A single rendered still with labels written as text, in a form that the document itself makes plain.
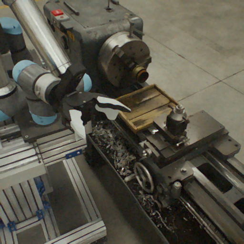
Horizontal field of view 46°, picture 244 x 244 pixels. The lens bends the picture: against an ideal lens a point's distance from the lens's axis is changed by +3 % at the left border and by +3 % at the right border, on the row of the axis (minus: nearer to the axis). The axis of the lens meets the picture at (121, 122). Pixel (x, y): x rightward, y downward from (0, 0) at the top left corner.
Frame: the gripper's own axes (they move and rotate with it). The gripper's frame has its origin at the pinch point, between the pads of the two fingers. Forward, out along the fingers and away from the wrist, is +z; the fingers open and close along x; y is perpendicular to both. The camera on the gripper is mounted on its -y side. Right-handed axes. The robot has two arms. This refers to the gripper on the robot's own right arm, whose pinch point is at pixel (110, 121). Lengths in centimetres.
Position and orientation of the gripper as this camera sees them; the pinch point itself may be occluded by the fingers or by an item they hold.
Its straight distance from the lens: 65.1
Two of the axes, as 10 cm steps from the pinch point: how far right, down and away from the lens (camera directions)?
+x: -6.7, 4.1, -6.2
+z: 7.4, 4.7, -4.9
